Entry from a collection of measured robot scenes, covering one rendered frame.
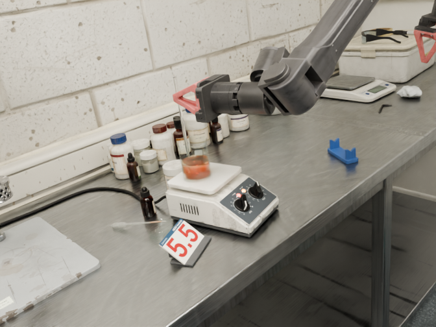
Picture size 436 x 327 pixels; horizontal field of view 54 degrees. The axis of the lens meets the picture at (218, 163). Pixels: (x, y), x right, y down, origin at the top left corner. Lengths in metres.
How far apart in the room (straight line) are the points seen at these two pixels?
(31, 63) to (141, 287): 0.67
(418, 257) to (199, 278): 1.32
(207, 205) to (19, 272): 0.37
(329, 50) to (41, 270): 0.64
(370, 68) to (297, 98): 1.17
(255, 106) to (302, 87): 0.09
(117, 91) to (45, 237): 0.51
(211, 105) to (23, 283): 0.46
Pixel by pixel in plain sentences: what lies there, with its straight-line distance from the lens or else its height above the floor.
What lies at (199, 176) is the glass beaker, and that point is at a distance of 0.87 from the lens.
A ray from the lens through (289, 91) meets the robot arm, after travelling 0.69.
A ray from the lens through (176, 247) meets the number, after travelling 0.80.
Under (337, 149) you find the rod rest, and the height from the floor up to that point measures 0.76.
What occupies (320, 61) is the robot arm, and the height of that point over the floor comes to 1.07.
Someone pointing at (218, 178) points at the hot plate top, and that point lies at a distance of 0.88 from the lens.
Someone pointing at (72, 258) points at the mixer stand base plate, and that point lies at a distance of 0.88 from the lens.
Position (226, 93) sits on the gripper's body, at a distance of 0.76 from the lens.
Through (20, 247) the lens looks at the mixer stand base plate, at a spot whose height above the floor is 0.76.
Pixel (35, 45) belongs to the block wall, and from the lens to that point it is 1.21.
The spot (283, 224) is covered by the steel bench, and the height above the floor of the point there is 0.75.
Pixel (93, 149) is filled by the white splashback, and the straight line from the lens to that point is 1.25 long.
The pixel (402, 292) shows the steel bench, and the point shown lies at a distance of 1.77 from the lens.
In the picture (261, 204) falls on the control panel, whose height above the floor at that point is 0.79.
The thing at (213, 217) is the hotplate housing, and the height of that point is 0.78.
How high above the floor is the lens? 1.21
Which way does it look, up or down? 23 degrees down
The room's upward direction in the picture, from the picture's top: 8 degrees counter-clockwise
